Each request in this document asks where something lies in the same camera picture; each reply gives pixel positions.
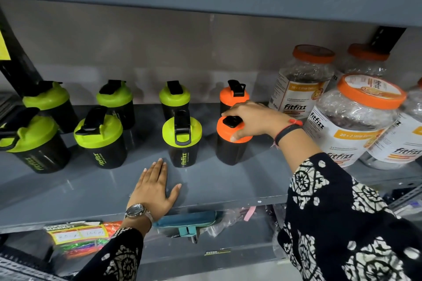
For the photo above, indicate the person's right hand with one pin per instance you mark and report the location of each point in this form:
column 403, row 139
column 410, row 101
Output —
column 263, row 119

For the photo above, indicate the person's left hand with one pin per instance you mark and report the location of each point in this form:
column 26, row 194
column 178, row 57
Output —
column 151, row 195

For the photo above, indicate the person's left little finger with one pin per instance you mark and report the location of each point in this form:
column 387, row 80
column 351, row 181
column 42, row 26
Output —
column 143, row 180

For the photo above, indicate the person's left thumb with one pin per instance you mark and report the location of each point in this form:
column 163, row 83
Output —
column 174, row 192

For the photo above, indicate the person's right thumb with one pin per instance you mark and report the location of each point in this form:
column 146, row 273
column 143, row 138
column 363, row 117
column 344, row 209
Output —
column 242, row 133

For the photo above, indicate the person's left middle finger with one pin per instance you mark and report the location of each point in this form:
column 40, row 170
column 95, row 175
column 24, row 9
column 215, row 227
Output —
column 157, row 172

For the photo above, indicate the orange-lid black shaker bottle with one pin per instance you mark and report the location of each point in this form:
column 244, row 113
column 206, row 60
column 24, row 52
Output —
column 230, row 97
column 230, row 150

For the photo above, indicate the person's left forearm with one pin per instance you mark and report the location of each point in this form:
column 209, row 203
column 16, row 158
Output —
column 118, row 254

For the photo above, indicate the person's right forearm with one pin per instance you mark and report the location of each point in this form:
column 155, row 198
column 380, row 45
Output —
column 339, row 218

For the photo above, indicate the teal plastic pouch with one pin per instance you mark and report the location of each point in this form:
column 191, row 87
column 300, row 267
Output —
column 184, row 220

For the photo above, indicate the silver wristwatch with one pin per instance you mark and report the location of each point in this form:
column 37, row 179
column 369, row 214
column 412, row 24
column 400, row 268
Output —
column 135, row 210

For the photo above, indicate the black wristband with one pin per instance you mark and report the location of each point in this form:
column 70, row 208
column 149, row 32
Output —
column 286, row 133

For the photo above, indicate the clear plastic bag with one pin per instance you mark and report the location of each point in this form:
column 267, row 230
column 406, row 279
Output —
column 227, row 220

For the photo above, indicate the group of green-lid black shakers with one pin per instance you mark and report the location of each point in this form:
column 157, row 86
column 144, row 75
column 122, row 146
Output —
column 102, row 136

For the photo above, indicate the lower grey metal shelf board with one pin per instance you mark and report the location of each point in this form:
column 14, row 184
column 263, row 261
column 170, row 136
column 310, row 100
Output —
column 184, row 257

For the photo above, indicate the orange-lid clear plastic jar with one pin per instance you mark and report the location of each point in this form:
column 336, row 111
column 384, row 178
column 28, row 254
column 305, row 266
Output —
column 301, row 93
column 366, row 63
column 349, row 119
column 400, row 139

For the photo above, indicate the yellow black shelf sticker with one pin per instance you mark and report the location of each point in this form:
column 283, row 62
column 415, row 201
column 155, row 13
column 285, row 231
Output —
column 217, row 252

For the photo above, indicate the pink plastic strip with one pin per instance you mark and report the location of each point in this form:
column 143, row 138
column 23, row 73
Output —
column 250, row 213

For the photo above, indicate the yellow-label packet of colourful bands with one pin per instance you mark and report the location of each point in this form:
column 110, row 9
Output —
column 79, row 236

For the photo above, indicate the perforated grey metal angle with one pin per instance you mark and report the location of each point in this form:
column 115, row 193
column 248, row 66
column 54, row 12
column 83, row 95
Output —
column 23, row 269
column 407, row 196

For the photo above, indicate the yellow paper tag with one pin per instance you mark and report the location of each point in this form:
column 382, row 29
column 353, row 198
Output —
column 3, row 48

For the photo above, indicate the black shelf upright post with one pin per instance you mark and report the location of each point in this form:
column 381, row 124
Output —
column 385, row 38
column 15, row 66

